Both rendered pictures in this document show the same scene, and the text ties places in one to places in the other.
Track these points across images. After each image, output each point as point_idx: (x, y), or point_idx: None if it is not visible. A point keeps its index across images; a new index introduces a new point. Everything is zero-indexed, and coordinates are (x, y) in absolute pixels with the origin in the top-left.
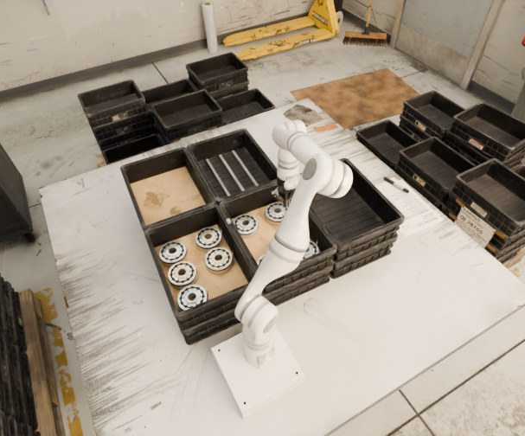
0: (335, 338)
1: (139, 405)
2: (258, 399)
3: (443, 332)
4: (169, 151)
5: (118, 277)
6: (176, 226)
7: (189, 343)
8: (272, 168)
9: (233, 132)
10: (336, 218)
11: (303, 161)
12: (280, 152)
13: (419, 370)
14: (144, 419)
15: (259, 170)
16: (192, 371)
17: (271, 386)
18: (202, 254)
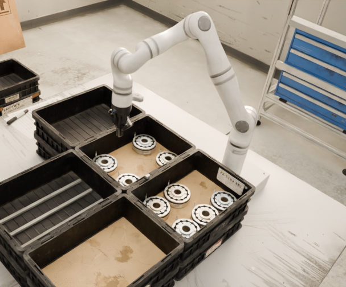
0: None
1: (298, 244)
2: (257, 168)
3: (159, 104)
4: (36, 269)
5: None
6: None
7: (240, 224)
8: (56, 159)
9: None
10: (95, 131)
11: (170, 45)
12: (129, 81)
13: (190, 114)
14: (304, 237)
15: (33, 193)
16: (257, 219)
17: (245, 163)
18: (173, 213)
